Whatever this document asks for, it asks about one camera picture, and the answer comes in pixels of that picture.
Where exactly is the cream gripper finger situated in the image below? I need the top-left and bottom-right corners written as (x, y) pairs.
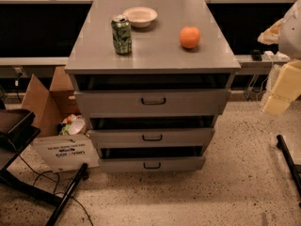
top-left (262, 60), bottom-right (301, 116)

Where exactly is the grey top drawer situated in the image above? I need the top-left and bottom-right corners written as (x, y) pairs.
top-left (74, 89), bottom-right (230, 118)

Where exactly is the grey drawer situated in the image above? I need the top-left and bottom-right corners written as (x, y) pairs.
top-left (99, 156), bottom-right (205, 173)
top-left (74, 89), bottom-right (230, 118)
top-left (89, 128), bottom-right (214, 148)

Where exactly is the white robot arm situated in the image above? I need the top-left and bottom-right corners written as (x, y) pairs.
top-left (258, 0), bottom-right (301, 116)

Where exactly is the grey middle drawer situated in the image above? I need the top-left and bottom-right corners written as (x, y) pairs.
top-left (89, 128), bottom-right (214, 148)

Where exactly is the grey bottom drawer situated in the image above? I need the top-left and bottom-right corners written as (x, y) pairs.
top-left (99, 156), bottom-right (205, 173)

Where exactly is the grey metal drawer cabinet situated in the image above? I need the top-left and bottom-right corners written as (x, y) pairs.
top-left (65, 0), bottom-right (240, 160)

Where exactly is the white power strip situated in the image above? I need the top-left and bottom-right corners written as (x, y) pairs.
top-left (263, 51), bottom-right (289, 61)

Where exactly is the black small device on ledge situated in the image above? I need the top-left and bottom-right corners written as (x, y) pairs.
top-left (250, 50), bottom-right (262, 61)

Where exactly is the black bar right floor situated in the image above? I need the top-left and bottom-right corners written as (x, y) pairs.
top-left (277, 135), bottom-right (301, 197)

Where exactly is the orange fruit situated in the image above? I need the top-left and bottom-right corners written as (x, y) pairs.
top-left (179, 26), bottom-right (200, 49)

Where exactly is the white bowl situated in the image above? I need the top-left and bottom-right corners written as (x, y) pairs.
top-left (123, 7), bottom-right (157, 28)

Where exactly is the green soda can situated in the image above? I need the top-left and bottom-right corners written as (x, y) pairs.
top-left (111, 14), bottom-right (132, 55)

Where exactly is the trash in cardboard box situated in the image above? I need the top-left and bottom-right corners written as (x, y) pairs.
top-left (57, 114), bottom-right (87, 136)

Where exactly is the brown cardboard box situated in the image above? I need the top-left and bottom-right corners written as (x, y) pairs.
top-left (22, 66), bottom-right (100, 172)

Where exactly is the black stand with tray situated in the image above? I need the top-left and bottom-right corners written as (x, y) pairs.
top-left (0, 108), bottom-right (90, 226)

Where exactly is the black cable on floor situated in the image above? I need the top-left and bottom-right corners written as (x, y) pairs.
top-left (17, 153), bottom-right (94, 226)

